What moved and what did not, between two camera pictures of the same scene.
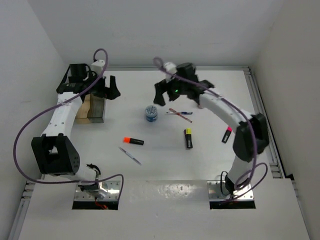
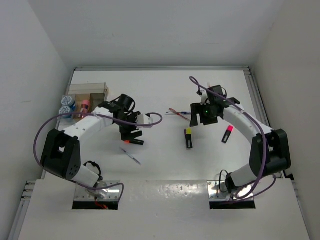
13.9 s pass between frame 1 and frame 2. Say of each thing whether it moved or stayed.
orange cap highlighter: stayed
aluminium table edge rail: stayed
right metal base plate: stayed
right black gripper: moved
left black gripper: moved
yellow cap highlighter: stayed
